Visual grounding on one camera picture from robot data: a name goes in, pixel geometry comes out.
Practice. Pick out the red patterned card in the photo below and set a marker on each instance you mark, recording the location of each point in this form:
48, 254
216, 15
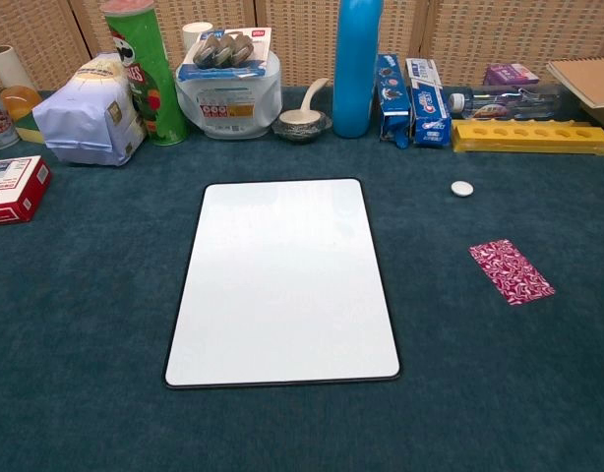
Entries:
511, 272

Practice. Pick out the white rectangular board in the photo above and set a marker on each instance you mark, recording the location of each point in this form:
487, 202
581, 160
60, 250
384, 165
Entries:
282, 285

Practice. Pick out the small dark patterned bowl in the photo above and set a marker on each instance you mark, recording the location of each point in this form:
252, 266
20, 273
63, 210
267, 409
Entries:
302, 134

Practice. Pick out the clear plastic storage container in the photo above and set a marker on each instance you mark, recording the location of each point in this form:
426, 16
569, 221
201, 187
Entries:
233, 108

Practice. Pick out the blue Oreo box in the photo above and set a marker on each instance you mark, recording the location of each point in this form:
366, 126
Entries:
393, 93

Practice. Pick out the blue pump bottle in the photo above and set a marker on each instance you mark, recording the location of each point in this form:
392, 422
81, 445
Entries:
353, 74

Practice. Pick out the Crest toothpaste box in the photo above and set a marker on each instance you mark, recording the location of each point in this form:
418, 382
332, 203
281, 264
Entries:
427, 103

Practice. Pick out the tape rolls blister pack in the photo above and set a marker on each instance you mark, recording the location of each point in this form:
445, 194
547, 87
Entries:
223, 49

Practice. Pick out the green Pringles can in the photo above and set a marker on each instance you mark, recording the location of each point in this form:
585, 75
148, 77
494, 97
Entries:
154, 74

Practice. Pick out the white cylindrical bottle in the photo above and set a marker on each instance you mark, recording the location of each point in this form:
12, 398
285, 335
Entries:
194, 34

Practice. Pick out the dark teal table cloth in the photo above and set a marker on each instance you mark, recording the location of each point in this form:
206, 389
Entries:
85, 319

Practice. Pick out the clear plastic water bottle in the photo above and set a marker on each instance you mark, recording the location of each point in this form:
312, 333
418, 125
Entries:
508, 105

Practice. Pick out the yellow mould tray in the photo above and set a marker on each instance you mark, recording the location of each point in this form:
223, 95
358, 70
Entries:
528, 141

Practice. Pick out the pale lavender paper bag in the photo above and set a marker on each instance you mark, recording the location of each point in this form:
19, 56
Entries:
85, 118

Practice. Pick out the small purple box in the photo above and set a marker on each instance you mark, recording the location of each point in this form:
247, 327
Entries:
511, 75

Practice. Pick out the wicker folding screen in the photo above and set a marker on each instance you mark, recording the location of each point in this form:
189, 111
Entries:
479, 29

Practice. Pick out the green and yellow sponge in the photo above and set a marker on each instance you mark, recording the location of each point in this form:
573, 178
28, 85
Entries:
29, 130

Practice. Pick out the red and white box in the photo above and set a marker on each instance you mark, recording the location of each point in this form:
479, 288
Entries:
12, 192

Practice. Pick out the brown spiral notebook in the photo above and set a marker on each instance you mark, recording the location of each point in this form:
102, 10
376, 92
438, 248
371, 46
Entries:
592, 81

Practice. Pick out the white cardboard tube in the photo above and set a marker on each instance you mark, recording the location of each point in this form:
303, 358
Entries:
7, 66

